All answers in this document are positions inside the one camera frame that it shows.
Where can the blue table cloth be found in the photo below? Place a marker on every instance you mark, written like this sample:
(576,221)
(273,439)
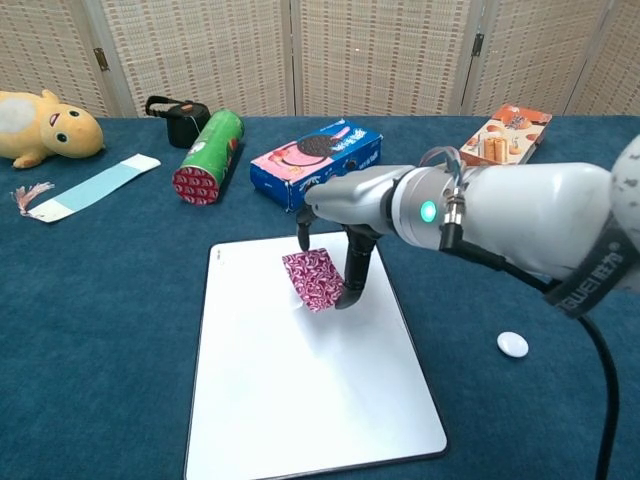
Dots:
(100,300)

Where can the white round magnet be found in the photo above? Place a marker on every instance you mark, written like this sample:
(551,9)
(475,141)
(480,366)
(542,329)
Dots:
(512,344)

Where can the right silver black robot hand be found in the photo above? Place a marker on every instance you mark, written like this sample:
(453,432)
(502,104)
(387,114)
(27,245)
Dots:
(355,192)

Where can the yellow plush toy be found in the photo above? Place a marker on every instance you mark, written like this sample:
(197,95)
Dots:
(65,130)

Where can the white rectangular board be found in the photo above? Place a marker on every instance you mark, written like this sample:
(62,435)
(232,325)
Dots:
(300,400)

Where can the blue cookie box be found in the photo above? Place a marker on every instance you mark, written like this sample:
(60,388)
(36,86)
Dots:
(310,155)

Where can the pink patterned small packet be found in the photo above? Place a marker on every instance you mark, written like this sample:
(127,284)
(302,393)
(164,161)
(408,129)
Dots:
(312,280)

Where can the black screen hinge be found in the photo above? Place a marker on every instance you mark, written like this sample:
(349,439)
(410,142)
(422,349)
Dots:
(101,58)
(477,44)

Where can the orange wafer roll box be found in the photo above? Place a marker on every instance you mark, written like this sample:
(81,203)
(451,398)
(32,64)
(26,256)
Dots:
(505,140)

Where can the blue white bookmark with tassel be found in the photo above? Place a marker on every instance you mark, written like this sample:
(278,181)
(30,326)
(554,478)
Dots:
(95,185)

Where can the woven folding screen panel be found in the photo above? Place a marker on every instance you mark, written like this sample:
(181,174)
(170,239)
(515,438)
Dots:
(200,55)
(620,65)
(380,55)
(45,45)
(535,55)

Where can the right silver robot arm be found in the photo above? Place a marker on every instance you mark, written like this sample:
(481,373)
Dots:
(525,215)

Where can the green cylindrical chip can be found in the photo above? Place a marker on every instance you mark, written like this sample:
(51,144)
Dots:
(210,150)

